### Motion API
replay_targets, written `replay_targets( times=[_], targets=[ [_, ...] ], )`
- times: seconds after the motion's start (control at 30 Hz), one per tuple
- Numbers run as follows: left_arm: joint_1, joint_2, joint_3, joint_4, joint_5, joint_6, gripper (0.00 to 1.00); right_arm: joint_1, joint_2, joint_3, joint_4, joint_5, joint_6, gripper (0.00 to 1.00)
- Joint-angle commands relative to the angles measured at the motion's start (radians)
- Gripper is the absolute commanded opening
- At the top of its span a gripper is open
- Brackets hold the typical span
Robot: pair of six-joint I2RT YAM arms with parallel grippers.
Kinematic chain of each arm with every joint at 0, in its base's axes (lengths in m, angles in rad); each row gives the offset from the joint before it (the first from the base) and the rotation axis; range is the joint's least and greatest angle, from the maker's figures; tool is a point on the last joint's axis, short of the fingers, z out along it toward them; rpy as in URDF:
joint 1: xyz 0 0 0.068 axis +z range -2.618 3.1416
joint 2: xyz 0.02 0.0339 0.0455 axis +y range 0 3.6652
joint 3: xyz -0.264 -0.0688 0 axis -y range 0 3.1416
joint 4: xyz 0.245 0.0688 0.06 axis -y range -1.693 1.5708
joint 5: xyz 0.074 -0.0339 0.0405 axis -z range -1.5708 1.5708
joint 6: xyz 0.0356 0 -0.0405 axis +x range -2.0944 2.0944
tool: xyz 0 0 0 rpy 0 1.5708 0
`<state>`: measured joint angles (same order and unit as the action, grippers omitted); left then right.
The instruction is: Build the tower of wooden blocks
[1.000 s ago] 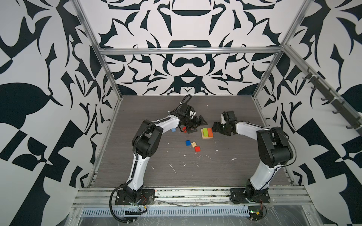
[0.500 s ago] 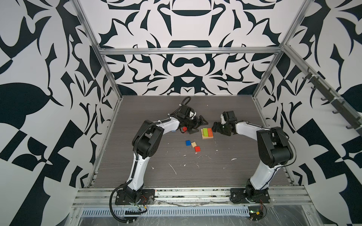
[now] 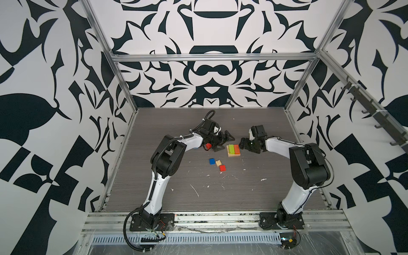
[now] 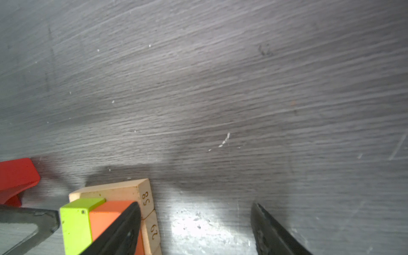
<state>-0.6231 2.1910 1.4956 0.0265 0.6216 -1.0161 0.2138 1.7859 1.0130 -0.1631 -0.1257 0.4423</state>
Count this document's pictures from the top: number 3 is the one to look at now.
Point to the orange wood block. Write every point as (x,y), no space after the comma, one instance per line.
(237,149)

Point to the white slotted cable duct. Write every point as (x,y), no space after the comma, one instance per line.
(192,238)

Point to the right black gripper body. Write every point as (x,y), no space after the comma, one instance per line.
(250,145)

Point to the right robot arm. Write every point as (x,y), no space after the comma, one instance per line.
(309,171)

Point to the black hook rack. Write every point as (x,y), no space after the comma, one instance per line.
(373,109)

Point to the lime green wood block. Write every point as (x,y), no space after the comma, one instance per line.
(231,149)

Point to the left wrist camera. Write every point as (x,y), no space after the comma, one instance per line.
(211,126)

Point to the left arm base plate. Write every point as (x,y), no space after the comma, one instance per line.
(159,222)

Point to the right circuit board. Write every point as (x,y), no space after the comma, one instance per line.
(290,240)

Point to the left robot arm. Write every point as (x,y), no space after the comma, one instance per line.
(165,162)

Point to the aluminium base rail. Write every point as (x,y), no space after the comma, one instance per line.
(217,221)

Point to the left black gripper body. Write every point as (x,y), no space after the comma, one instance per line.
(215,139)

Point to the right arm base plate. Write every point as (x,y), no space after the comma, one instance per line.
(280,220)

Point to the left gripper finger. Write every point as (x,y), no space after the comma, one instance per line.
(228,137)
(219,146)

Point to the aluminium frame crossbar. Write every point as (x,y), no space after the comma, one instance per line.
(212,57)

